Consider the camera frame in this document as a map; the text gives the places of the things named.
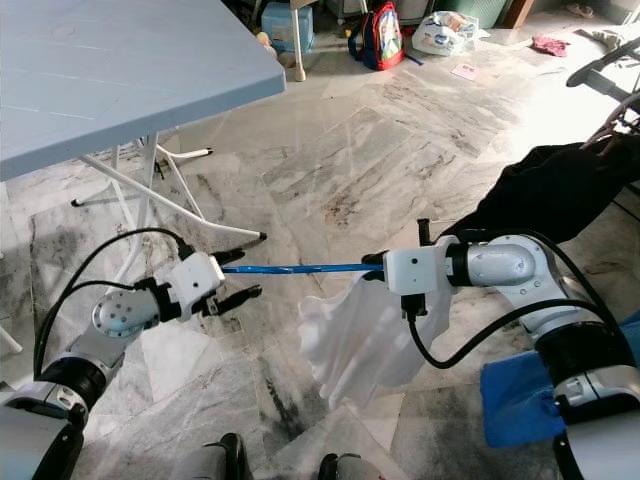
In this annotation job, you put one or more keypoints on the blue plastic hanger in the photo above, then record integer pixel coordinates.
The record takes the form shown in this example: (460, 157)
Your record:
(300, 267)

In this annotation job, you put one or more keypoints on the white garment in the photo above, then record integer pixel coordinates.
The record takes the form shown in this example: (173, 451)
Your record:
(370, 345)

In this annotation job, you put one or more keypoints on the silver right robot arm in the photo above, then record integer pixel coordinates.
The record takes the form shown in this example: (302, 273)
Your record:
(500, 265)

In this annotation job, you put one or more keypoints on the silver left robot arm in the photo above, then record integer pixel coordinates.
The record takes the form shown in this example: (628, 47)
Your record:
(115, 315)

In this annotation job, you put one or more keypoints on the robot left leg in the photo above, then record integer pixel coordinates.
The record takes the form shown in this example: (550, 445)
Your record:
(215, 458)

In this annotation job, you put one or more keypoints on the robot leg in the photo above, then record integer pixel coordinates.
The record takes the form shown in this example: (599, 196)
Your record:
(215, 458)
(350, 467)

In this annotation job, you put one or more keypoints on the black garment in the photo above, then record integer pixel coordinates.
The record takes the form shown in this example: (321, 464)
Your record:
(530, 195)

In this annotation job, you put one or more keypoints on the robot right leg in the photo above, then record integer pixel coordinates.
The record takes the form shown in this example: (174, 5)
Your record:
(350, 467)

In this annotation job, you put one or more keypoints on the pink paper sheet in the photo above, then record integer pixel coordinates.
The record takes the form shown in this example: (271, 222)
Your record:
(465, 71)

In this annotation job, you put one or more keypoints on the red and blue backpack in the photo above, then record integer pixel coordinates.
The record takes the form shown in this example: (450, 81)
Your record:
(380, 35)

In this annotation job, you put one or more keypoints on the light blue plastic box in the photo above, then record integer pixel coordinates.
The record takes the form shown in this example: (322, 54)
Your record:
(285, 25)

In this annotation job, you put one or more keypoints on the clear plastic bag of packs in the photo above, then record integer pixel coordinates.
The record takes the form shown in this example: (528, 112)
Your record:
(445, 32)

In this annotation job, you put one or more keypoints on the green cabinet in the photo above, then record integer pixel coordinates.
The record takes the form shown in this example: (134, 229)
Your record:
(480, 10)

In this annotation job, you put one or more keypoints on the red crumpled cloth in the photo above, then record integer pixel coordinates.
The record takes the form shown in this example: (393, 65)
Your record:
(550, 45)

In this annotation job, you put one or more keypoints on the pink slipper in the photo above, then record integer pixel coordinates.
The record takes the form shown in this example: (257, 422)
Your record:
(580, 10)

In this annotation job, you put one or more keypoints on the beige crumpled cloth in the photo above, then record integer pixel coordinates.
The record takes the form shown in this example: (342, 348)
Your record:
(615, 40)

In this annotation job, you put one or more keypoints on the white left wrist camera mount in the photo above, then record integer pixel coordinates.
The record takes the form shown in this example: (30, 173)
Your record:
(190, 285)

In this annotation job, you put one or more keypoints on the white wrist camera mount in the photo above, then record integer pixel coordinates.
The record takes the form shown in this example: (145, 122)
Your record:
(190, 285)
(415, 270)

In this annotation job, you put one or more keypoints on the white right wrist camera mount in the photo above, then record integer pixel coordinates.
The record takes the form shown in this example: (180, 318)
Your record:
(415, 270)

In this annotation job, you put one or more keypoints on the brown wooden post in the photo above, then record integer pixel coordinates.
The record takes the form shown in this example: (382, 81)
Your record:
(522, 10)

